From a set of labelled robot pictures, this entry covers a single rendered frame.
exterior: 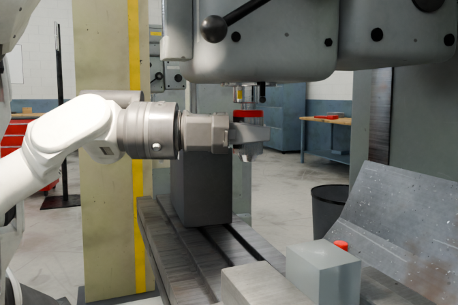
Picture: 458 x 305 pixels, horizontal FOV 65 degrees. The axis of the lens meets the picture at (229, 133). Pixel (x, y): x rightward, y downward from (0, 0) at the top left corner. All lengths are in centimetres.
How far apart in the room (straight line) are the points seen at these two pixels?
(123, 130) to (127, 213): 183
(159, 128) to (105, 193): 180
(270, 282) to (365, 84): 59
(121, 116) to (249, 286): 29
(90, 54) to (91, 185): 76
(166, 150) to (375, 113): 51
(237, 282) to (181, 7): 35
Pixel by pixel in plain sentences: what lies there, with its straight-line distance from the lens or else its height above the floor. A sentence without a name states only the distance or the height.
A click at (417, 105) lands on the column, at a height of 127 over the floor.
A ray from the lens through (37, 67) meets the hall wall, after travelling 961.
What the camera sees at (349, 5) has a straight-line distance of 53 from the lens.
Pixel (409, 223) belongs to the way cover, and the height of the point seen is 105.
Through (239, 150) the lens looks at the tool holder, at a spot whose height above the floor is 121.
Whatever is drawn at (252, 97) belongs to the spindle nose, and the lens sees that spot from 53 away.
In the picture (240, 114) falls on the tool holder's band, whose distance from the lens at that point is 53.
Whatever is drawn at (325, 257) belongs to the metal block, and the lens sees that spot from 40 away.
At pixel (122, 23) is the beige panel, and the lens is 227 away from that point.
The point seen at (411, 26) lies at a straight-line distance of 57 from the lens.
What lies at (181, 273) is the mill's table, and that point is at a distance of 68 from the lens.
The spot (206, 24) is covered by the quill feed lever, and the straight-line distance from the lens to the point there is 39.
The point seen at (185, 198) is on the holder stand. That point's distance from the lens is 85.
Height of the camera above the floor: 129
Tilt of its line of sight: 6 degrees down
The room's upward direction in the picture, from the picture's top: straight up
